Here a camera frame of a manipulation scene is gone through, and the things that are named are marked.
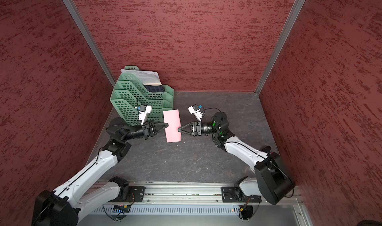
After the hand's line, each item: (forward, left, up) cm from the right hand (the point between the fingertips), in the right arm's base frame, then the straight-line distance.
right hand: (179, 133), depth 66 cm
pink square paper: (+5, +2, +6) cm, 8 cm away
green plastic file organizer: (+29, +32, -3) cm, 44 cm away
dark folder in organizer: (+45, +22, -14) cm, 52 cm away
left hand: (+1, +5, +3) cm, 6 cm away
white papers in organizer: (+44, +22, -4) cm, 50 cm away
